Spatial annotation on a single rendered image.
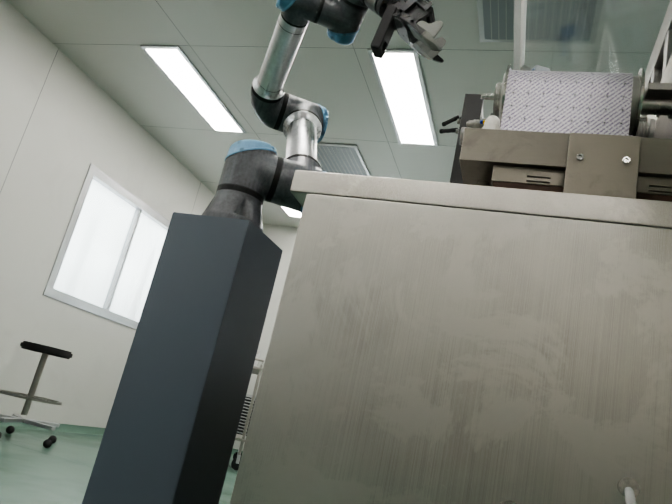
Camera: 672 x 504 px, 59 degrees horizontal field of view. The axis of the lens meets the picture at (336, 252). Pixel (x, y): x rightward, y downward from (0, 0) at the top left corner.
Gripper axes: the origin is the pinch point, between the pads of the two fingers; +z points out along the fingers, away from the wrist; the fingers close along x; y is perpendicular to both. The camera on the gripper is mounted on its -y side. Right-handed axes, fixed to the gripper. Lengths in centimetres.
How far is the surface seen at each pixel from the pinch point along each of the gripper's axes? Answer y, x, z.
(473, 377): -43, -30, 63
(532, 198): -19, -30, 49
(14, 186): -193, 207, -280
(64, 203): -186, 257, -285
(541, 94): 6.1, -4.2, 26.0
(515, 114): -0.4, -4.2, 25.7
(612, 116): 11.5, -4.2, 39.0
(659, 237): -11, -30, 65
